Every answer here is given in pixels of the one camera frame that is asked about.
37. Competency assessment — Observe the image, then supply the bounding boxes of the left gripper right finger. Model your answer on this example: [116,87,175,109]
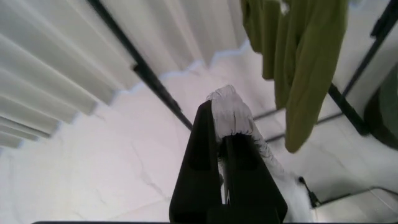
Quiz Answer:
[222,133,289,223]

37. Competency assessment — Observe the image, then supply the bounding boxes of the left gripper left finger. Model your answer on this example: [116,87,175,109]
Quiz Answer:
[169,99,225,223]

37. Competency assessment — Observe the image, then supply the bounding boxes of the pale grey shorts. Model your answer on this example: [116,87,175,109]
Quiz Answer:
[206,84,322,223]

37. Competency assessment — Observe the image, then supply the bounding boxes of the green long-sleeved shirt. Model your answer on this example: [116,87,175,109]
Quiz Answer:
[241,0,349,154]

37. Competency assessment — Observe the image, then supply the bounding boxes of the black clothes rack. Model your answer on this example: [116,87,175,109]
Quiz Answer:
[86,0,398,144]

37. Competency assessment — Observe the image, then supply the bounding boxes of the white curtain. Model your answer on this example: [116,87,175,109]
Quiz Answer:
[0,0,251,149]

